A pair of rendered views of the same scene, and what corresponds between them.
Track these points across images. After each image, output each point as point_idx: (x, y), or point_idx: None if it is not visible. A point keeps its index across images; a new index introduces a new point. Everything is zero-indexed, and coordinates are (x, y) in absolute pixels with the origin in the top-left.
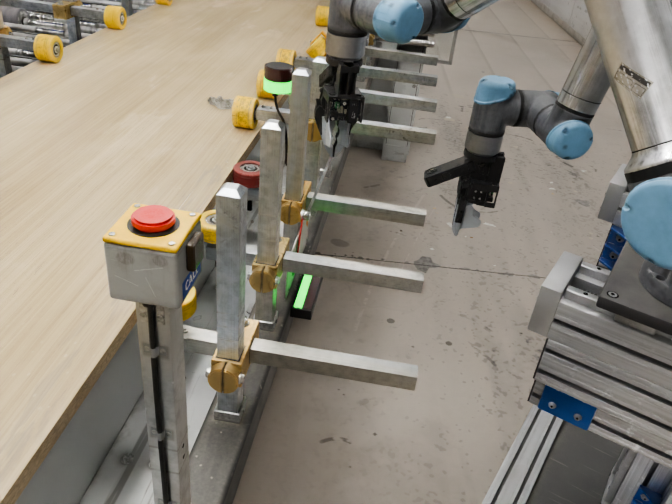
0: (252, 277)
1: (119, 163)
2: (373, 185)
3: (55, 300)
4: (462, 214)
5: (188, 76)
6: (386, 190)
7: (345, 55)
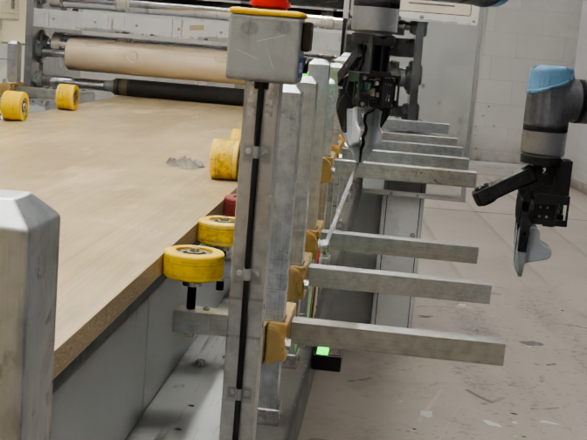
0: None
1: (79, 190)
2: (362, 379)
3: (58, 251)
4: (527, 238)
5: (130, 149)
6: (383, 384)
7: (376, 27)
